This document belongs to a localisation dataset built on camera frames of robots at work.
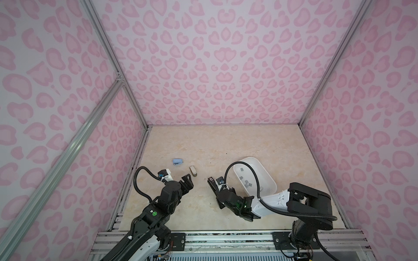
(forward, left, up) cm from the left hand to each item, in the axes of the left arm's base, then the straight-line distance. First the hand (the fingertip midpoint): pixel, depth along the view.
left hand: (185, 176), depth 79 cm
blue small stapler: (+17, +8, -13) cm, 23 cm away
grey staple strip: (+3, -32, -15) cm, 35 cm away
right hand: (-3, -16, -11) cm, 20 cm away
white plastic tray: (0, -43, -14) cm, 45 cm away
